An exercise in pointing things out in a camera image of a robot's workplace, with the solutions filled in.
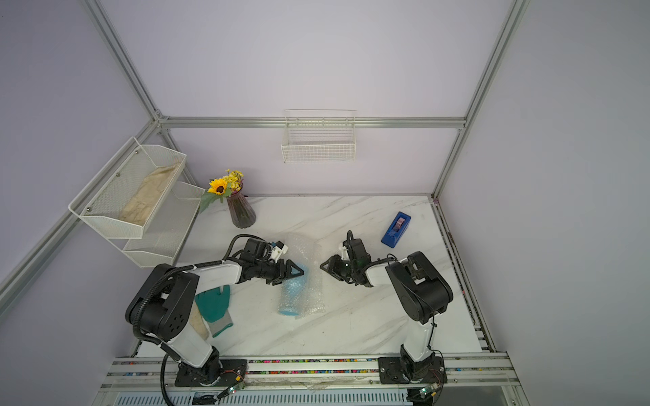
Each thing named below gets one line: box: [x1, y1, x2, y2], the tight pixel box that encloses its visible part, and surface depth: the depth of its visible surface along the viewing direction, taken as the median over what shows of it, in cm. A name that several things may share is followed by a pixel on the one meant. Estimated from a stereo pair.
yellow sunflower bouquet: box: [199, 169, 244, 214], surface depth 93 cm
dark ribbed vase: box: [226, 192, 257, 230], surface depth 106 cm
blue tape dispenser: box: [380, 211, 413, 249], surface depth 106 cm
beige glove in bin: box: [118, 163, 181, 226], surface depth 81 cm
